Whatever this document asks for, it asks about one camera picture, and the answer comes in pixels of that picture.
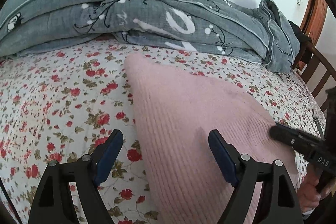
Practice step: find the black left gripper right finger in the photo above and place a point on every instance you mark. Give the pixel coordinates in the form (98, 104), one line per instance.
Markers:
(278, 202)

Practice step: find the grey patterned quilt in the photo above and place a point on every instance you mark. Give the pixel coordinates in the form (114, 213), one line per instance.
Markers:
(261, 36)

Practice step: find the floral bed sheet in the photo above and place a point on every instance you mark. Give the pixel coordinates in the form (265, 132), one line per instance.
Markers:
(61, 104)

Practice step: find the pink knitted sweater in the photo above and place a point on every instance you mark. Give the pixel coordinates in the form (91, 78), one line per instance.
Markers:
(174, 112)

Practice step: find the wooden door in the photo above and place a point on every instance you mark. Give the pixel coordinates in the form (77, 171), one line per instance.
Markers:
(314, 19)

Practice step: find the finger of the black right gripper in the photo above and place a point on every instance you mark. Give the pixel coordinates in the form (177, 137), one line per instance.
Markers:
(297, 139)

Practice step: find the person's right hand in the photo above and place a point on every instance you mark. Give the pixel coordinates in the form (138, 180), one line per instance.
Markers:
(308, 196)

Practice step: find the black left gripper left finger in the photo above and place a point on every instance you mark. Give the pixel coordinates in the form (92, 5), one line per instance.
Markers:
(53, 200)

